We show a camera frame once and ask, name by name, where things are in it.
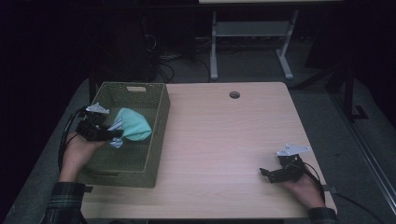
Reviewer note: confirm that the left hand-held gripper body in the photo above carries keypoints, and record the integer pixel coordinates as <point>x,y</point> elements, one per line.
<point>91,129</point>

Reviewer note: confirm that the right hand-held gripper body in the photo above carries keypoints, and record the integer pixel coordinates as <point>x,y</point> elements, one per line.
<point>289,169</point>

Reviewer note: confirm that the mint green striped garment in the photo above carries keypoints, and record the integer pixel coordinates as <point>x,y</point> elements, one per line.
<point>134,126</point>

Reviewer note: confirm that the green woven basket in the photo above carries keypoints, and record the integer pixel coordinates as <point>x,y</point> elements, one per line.
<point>137,155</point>

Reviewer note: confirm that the person's right hand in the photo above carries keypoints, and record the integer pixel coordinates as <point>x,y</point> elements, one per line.
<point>306,189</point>

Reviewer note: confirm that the person's left hand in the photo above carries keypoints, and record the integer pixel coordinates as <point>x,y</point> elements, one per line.
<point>77,155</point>

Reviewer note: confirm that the grey tape strip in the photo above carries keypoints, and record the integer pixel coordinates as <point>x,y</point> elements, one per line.
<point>329,188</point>

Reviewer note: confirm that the black metal stand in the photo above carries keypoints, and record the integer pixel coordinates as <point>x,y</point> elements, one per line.
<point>350,93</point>

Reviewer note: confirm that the white metal rack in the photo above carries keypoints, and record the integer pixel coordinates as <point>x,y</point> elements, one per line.
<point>252,29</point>

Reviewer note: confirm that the aluminium floor rail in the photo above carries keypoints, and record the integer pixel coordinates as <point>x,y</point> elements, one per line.
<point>367,152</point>

